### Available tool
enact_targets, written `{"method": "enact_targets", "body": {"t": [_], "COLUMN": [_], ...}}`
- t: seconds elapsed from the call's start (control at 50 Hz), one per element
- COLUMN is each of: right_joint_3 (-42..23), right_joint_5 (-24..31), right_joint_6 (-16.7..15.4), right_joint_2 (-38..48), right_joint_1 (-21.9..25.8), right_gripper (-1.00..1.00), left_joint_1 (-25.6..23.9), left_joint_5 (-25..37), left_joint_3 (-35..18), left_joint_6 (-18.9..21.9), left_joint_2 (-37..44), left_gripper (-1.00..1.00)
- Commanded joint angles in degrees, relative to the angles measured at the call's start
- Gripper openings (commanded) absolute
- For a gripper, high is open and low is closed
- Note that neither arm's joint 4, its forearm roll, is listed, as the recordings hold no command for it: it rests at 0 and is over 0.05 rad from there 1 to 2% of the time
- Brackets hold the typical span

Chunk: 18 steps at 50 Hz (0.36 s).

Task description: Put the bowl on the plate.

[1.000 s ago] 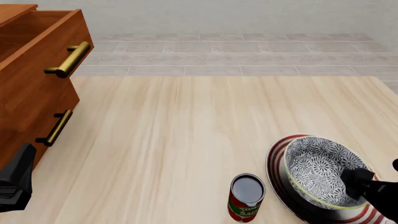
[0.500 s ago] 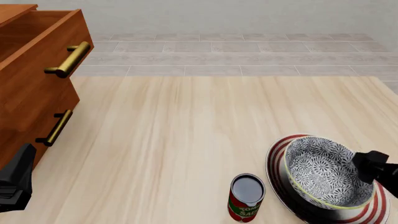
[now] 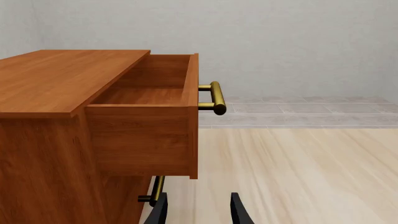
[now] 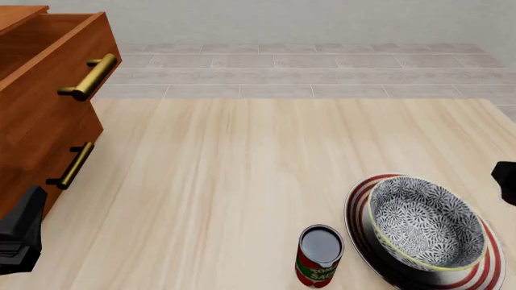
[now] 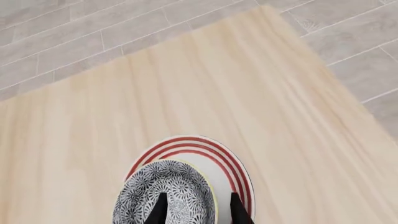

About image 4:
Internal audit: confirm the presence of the closed wooden drawer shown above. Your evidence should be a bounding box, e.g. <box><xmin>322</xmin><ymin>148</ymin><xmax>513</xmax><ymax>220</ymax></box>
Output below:
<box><xmin>0</xmin><ymin>99</ymin><xmax>105</xmax><ymax>222</ymax></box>

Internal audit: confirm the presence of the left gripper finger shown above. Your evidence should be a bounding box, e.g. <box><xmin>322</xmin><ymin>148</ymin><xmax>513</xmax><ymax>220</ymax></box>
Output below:
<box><xmin>0</xmin><ymin>185</ymin><xmax>48</xmax><ymax>235</ymax></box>

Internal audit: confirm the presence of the wooden cabinet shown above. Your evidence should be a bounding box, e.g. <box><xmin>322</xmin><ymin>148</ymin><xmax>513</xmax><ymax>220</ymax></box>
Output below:
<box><xmin>0</xmin><ymin>5</ymin><xmax>123</xmax><ymax>223</ymax></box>

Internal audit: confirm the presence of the tomato sauce tin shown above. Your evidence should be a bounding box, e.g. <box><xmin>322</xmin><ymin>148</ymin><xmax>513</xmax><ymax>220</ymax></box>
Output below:
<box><xmin>294</xmin><ymin>223</ymin><xmax>346</xmax><ymax>290</ymax></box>

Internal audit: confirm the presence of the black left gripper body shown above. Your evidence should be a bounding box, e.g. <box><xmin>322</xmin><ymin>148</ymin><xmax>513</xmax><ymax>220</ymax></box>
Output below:
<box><xmin>0</xmin><ymin>232</ymin><xmax>44</xmax><ymax>275</ymax></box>

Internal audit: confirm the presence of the open wooden drawer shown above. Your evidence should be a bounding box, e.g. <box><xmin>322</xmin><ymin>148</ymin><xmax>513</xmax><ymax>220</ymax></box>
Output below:
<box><xmin>0</xmin><ymin>10</ymin><xmax>123</xmax><ymax>170</ymax></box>

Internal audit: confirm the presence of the plate with red rings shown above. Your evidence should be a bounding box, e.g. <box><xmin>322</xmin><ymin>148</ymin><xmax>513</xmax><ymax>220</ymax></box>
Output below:
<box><xmin>343</xmin><ymin>172</ymin><xmax>507</xmax><ymax>290</ymax></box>

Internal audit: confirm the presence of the patterned black and white bowl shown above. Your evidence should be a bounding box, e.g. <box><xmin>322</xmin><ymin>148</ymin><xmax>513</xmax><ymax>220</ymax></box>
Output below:
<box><xmin>367</xmin><ymin>176</ymin><xmax>489</xmax><ymax>271</ymax></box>

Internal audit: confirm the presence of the short brass drawer handle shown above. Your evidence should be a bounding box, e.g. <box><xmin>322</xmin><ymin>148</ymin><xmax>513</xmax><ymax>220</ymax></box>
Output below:
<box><xmin>45</xmin><ymin>140</ymin><xmax>96</xmax><ymax>191</ymax></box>

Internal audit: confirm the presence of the long brass drawer handle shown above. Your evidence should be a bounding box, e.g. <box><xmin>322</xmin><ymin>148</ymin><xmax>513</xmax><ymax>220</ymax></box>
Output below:
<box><xmin>56</xmin><ymin>53</ymin><xmax>119</xmax><ymax>102</ymax></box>

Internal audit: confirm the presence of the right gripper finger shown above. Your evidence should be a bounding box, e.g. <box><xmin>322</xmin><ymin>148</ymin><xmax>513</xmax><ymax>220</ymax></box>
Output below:
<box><xmin>490</xmin><ymin>160</ymin><xmax>516</xmax><ymax>208</ymax></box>

